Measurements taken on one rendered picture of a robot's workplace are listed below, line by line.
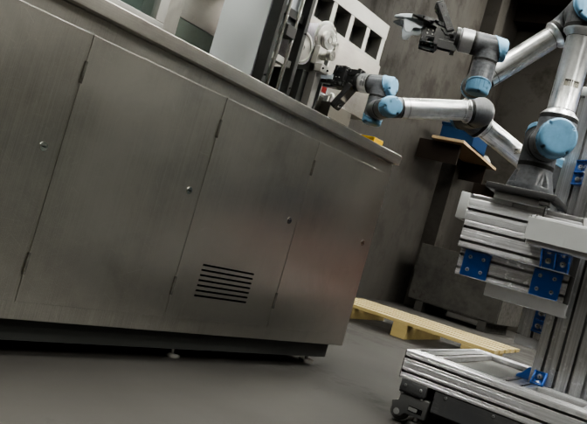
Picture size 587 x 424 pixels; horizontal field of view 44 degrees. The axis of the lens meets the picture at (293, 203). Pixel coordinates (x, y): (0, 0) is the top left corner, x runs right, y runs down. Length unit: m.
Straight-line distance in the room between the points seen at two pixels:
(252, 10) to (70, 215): 1.18
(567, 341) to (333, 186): 0.95
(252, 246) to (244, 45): 0.76
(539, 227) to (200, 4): 1.50
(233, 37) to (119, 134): 0.93
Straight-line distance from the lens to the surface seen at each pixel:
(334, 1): 3.53
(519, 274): 2.44
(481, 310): 8.10
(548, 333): 2.56
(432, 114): 2.69
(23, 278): 1.86
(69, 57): 1.83
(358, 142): 2.68
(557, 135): 2.32
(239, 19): 2.75
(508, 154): 2.99
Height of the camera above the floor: 0.49
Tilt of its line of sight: 2 degrees up
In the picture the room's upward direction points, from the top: 16 degrees clockwise
